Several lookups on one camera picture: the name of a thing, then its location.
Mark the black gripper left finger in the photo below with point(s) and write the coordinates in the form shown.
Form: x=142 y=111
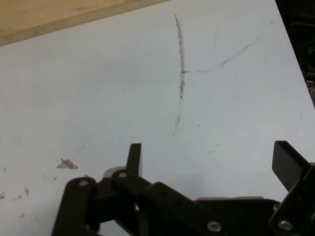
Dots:
x=81 y=209

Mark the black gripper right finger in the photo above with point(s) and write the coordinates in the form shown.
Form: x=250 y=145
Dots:
x=288 y=167

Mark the bamboo cutting board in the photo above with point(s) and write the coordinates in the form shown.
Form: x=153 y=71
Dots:
x=49 y=17

